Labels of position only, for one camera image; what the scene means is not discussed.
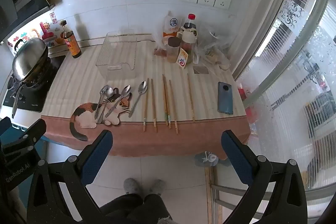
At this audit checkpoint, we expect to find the steel wok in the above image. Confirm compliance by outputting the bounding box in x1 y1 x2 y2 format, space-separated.
11 37 50 119

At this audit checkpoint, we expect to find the person's leg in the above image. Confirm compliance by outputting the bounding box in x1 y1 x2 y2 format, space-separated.
101 194 144 224
143 194 174 224

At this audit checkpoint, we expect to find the frosted glass sliding door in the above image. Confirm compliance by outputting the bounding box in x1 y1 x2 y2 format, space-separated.
234 0 336 214

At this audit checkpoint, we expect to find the metal spoon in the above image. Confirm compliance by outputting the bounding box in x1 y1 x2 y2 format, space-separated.
97 87 114 124
94 85 109 120
129 81 147 118
105 85 132 118

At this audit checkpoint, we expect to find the white lid plastic bottle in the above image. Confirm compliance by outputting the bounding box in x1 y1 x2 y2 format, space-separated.
180 27 198 62

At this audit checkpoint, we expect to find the wooden chopstick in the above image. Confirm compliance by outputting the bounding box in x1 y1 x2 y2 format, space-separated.
151 79 158 133
186 73 196 123
162 74 169 126
169 80 179 134
143 78 150 132
164 76 172 128

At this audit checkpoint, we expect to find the person's left leg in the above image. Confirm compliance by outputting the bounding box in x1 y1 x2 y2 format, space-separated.
101 194 144 224

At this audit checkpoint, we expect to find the brown lid jar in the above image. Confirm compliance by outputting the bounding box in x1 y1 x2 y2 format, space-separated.
167 37 182 63

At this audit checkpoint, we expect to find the colourful cartoon wall panel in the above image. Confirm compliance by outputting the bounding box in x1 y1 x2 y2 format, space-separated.
7 13 69 56

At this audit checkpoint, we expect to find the yellow seasoning packet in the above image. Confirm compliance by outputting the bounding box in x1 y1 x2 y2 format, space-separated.
176 48 190 68

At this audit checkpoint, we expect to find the grey fuzzy slipper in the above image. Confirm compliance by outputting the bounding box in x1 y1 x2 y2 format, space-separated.
123 178 143 194
147 179 166 195

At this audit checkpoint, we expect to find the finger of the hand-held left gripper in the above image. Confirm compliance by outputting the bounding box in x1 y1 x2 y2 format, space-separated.
0 117 12 136
0 118 47 148

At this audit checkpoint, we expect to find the black gas stove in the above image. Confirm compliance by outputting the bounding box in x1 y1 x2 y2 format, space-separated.
3 55 66 113

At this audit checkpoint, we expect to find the dark bottle red cap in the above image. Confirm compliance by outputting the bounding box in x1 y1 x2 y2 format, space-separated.
183 13 197 30

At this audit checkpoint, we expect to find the grey and white shoe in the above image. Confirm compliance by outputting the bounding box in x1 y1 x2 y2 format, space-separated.
196 151 218 168

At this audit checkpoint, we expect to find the blue smartphone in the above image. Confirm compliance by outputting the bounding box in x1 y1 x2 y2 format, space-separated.
217 81 234 115

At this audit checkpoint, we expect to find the red bag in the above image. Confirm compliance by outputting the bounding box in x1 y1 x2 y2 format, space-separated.
238 84 256 122

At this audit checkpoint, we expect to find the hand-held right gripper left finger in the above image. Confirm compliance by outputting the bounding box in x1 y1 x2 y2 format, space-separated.
26 130 114 224

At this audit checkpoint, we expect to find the person's right leg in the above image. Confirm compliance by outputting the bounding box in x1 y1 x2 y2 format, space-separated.
143 194 174 224

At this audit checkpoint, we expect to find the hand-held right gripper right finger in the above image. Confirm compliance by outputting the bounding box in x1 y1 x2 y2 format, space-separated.
221 130 307 224

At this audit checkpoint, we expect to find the orange box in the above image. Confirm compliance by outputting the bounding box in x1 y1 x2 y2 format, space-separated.
60 20 82 59

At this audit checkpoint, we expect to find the wooden slat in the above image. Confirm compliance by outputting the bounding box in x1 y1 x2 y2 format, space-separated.
205 168 214 224

